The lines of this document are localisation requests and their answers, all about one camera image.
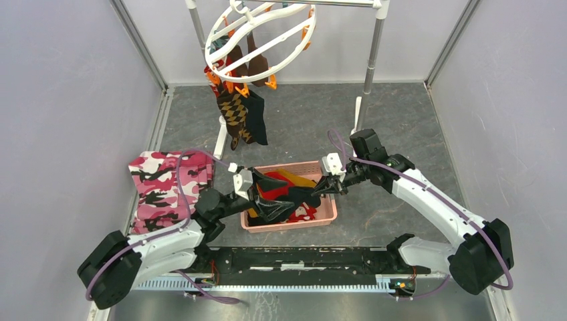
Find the pink camouflage folded cloth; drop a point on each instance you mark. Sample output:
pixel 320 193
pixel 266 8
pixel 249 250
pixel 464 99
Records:
pixel 166 194

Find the yellow cloth in basket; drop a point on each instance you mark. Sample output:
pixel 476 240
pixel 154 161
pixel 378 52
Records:
pixel 296 180

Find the orange clothes clip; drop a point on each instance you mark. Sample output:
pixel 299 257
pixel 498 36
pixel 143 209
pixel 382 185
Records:
pixel 272 82
pixel 242 89

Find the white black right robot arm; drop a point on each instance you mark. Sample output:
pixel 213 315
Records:
pixel 477 253

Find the argyle brown yellow sock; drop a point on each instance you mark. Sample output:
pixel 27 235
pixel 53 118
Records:
pixel 234 112

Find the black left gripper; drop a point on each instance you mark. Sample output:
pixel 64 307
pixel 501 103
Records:
pixel 272 208

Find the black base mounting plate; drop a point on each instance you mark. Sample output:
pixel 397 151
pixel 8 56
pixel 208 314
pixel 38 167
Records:
pixel 300 266

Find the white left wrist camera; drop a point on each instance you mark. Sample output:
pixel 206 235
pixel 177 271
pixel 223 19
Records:
pixel 242 180

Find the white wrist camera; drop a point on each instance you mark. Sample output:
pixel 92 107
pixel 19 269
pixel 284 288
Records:
pixel 242 180
pixel 331 165

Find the red white patterned sock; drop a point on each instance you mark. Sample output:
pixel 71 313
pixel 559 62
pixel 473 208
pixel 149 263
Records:
pixel 303 213

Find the white round clip hanger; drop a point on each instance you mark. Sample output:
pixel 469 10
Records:
pixel 281 34

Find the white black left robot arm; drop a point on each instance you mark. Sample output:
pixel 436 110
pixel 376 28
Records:
pixel 120 263

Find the red white santa sock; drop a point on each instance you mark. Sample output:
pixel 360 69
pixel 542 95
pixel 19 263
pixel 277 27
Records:
pixel 214 82

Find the pink perforated plastic basket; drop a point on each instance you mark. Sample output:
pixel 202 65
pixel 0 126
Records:
pixel 326 213

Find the black sock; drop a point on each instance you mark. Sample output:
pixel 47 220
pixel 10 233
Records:
pixel 254 121
pixel 300 195

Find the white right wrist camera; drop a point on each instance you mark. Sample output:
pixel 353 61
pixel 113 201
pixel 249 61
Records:
pixel 331 165

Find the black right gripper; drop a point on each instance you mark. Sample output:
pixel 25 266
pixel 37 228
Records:
pixel 332 184

